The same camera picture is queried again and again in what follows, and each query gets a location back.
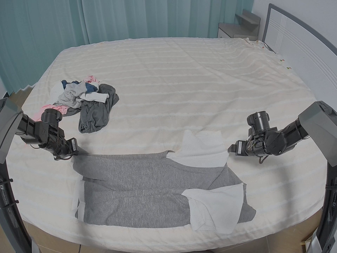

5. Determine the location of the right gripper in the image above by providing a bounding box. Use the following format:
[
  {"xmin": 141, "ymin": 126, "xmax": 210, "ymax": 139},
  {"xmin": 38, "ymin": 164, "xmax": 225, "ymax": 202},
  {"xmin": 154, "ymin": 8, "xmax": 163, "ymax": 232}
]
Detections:
[{"xmin": 228, "ymin": 140, "xmax": 254, "ymax": 157}]

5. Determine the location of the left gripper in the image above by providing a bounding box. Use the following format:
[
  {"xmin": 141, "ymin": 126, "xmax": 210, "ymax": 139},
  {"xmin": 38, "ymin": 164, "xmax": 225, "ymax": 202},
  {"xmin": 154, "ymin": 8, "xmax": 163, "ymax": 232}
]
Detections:
[{"xmin": 54, "ymin": 138, "xmax": 79, "ymax": 161}]

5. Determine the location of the grey and white sweater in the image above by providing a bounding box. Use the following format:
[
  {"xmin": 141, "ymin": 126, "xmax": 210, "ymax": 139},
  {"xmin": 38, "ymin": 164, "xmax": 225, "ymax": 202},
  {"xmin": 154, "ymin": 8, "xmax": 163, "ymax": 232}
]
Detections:
[{"xmin": 71, "ymin": 129, "xmax": 257, "ymax": 234}]

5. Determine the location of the pile of clothes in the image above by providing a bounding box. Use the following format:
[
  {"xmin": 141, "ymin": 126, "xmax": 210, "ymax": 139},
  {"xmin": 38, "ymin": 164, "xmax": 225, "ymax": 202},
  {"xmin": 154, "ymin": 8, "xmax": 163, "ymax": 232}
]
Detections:
[{"xmin": 50, "ymin": 79, "xmax": 110, "ymax": 109}]

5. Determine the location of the bed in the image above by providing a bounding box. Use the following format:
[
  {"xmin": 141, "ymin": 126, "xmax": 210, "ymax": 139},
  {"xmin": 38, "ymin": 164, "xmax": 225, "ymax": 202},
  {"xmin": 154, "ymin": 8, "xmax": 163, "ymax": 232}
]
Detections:
[{"xmin": 5, "ymin": 3, "xmax": 337, "ymax": 249}]

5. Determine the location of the wooden framed white panel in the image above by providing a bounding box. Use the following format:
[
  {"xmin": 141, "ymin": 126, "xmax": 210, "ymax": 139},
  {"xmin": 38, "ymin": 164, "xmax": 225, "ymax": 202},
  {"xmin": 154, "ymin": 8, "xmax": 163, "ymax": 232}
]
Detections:
[{"xmin": 300, "ymin": 239, "xmax": 319, "ymax": 253}]

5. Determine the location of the grey bedside table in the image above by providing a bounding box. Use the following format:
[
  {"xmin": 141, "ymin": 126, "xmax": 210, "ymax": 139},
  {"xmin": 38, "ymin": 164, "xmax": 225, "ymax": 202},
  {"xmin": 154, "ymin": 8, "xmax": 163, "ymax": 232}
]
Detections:
[{"xmin": 217, "ymin": 9, "xmax": 261, "ymax": 40}]

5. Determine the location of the blue-green curtain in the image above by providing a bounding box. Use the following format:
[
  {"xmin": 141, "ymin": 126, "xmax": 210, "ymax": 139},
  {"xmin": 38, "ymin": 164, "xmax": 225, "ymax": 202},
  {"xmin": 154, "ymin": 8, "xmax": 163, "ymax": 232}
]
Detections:
[
  {"xmin": 79, "ymin": 0, "xmax": 256, "ymax": 45},
  {"xmin": 0, "ymin": 0, "xmax": 90, "ymax": 95}
]

